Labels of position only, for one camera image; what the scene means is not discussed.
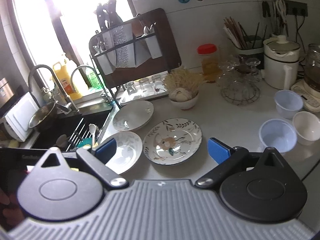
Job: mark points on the floral pattern plate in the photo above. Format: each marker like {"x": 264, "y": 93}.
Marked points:
{"x": 172, "y": 141}

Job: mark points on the bowl with garlic and noodles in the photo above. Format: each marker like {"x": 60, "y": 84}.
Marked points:
{"x": 183, "y": 98}

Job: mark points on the hanging utensils on hook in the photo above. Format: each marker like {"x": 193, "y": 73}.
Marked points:
{"x": 276, "y": 11}

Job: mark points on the white leaf pattern bowl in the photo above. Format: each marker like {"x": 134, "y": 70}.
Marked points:
{"x": 120, "y": 151}

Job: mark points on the dried noodle bundle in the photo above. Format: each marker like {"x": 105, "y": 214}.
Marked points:
{"x": 183, "y": 78}

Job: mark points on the blue plastic bowl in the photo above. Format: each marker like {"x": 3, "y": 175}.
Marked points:
{"x": 279, "y": 134}
{"x": 288, "y": 103}

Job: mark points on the upturned glass cup left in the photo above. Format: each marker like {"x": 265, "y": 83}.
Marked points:
{"x": 130, "y": 88}

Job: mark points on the upturned glass cup right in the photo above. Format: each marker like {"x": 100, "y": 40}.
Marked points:
{"x": 158, "y": 83}

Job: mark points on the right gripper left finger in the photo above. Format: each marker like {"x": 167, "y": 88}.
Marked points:
{"x": 96, "y": 163}

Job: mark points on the dark wooden cutting board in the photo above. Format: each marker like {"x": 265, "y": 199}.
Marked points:
{"x": 156, "y": 20}

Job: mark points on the white plastic bowl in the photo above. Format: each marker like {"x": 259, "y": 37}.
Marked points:
{"x": 307, "y": 128}

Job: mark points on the red lid plastic jar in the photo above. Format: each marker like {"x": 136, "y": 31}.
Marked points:
{"x": 209, "y": 62}

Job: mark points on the chopstick holder with chopsticks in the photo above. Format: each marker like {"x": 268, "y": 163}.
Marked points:
{"x": 244, "y": 43}

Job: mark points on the glass health kettle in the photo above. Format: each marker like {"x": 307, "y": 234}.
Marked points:
{"x": 312, "y": 68}

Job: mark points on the wire basket with glassware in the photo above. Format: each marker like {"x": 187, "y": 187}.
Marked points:
{"x": 238, "y": 81}

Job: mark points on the white electric cooking pot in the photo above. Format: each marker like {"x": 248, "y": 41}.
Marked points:
{"x": 281, "y": 61}

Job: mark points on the white spoon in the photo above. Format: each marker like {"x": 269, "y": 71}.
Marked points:
{"x": 92, "y": 130}

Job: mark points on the yellow detergent bottle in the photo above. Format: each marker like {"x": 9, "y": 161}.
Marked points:
{"x": 66, "y": 79}

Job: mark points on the white kettle base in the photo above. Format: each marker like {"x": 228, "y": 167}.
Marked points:
{"x": 308, "y": 95}

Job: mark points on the white cutting board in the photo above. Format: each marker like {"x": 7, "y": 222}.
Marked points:
{"x": 16, "y": 120}

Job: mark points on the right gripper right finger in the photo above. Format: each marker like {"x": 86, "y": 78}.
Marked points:
{"x": 228, "y": 162}

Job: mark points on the steel pot in sink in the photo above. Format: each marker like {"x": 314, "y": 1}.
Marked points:
{"x": 44, "y": 117}

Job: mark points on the wall power outlet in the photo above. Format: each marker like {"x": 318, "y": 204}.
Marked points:
{"x": 296, "y": 8}

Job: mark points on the black dish rack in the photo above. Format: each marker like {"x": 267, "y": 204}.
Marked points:
{"x": 121, "y": 56}

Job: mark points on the white leaf pattern plate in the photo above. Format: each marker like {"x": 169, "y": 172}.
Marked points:
{"x": 133, "y": 116}

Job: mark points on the upturned glass cup middle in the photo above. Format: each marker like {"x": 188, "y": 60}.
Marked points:
{"x": 145, "y": 85}

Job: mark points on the upturned glass cup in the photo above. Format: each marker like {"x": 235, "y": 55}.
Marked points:
{"x": 145, "y": 85}
{"x": 130, "y": 88}
{"x": 158, "y": 83}

